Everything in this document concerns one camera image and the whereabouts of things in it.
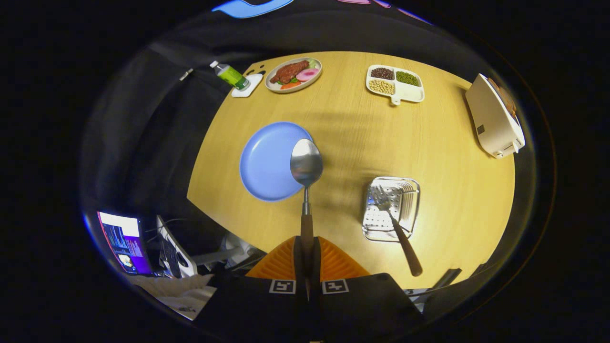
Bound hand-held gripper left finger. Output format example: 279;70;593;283
193;235;305;343

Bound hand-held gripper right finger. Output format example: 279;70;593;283
313;235;426;343

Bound fork with brown handle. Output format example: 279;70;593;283
371;185;424;277

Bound spoon with brown handle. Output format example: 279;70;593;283
290;138;324;301

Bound blue round plate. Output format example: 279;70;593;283
240;121;315;202

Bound white cloth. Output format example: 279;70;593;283
128;273;217;321

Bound lit computer monitor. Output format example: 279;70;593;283
97;211;153;275

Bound white square coaster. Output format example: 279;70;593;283
231;73;264;98

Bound plate of meat and vegetables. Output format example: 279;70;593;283
264;57;323;94

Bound white divided dish of beans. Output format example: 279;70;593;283
366;64;425;106

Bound green drink bottle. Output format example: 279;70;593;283
210;61;251;91

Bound white toaster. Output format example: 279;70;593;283
465;73;526;159

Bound toast slices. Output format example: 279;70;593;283
487;77;518;120

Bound metal wire basket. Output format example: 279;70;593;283
362;177;421;242

